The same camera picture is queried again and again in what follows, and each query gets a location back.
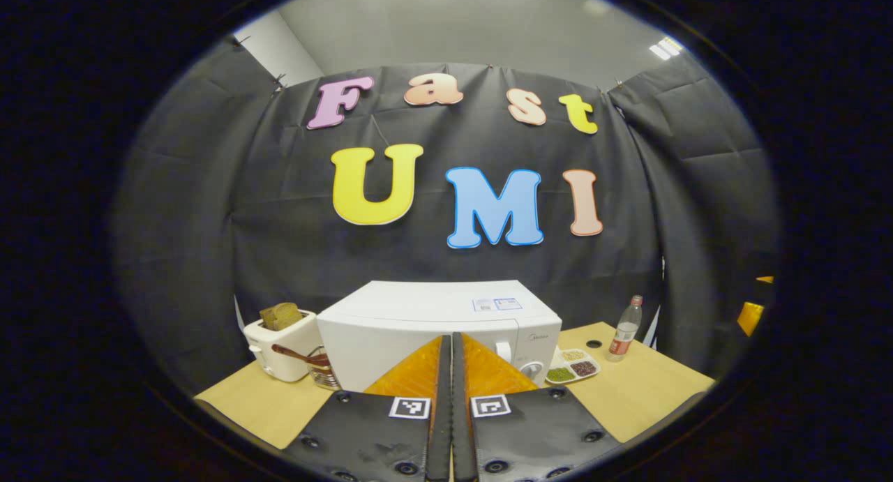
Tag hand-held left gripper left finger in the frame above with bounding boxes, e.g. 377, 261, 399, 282
283, 334, 453, 481

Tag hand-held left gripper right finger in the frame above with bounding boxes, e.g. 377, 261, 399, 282
452, 332, 622, 481

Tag white microwave oven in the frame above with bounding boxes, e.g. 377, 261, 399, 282
316, 280, 563, 393

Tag divided white dish of beans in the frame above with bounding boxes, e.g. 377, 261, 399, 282
545, 347, 601, 385

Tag red label plastic bottle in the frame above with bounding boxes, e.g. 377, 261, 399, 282
606, 295, 643, 363

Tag brown wooden spoon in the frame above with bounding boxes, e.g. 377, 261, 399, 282
271, 344, 329, 368

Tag white toaster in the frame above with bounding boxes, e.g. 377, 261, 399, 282
243, 310, 323, 383

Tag brown toast slice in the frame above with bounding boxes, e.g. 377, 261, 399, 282
260, 302, 303, 331

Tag ceiling light panel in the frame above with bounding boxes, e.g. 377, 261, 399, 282
649, 36, 684, 61

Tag black backdrop cloth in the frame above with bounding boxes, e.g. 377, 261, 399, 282
112, 39, 779, 399

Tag wire utensil holder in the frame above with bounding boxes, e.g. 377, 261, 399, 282
307, 347, 343, 391

